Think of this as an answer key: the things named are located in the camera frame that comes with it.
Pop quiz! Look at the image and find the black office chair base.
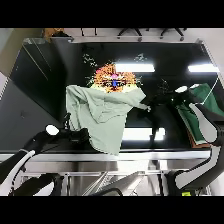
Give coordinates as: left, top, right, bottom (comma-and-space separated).
117, 27, 144, 38
159, 27, 186, 40

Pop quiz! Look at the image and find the dark green garment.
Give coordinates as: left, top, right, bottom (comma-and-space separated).
175, 82, 224, 146

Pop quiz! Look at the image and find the silver frame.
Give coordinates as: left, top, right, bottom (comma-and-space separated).
0, 150, 224, 197

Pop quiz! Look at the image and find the pale green T-shirt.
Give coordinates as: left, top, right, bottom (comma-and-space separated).
64, 84, 151, 157

